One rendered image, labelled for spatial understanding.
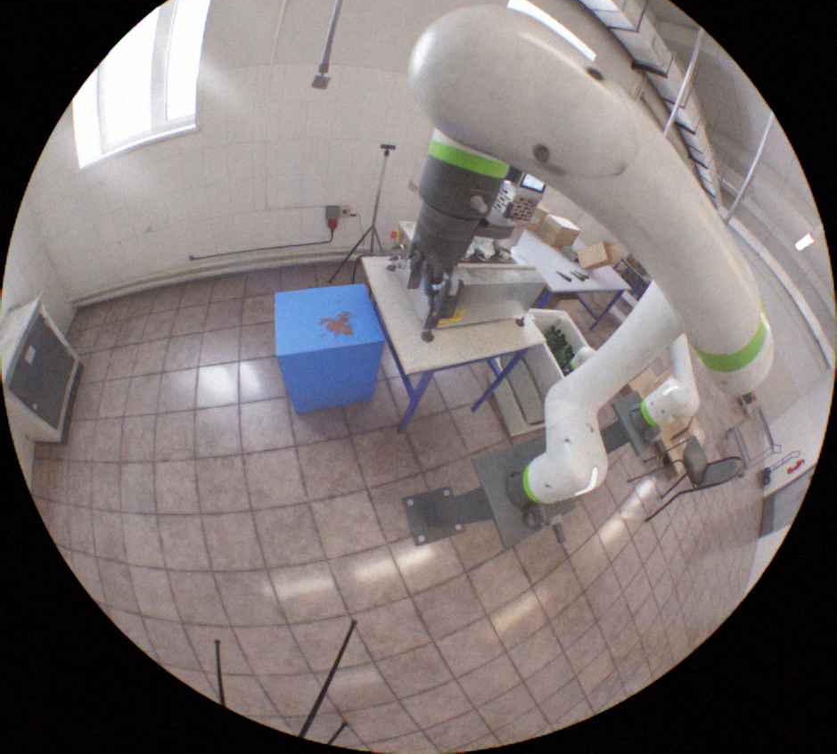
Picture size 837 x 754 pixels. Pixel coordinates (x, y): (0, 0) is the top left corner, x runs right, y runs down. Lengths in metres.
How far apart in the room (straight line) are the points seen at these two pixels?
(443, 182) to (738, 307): 0.31
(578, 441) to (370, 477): 1.22
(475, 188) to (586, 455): 0.51
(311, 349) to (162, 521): 1.43
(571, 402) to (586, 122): 0.56
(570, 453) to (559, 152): 0.52
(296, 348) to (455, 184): 1.05
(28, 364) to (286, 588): 2.20
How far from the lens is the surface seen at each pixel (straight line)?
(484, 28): 0.16
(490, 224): 0.35
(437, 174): 0.30
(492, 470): 0.74
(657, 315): 0.52
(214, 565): 1.76
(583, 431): 0.61
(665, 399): 1.19
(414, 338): 1.10
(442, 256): 0.33
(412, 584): 1.62
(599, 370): 0.59
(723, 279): 0.26
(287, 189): 2.38
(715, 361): 0.35
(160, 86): 2.95
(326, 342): 1.23
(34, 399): 2.55
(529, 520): 0.75
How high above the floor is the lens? 1.56
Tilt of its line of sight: 47 degrees down
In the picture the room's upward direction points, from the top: 20 degrees clockwise
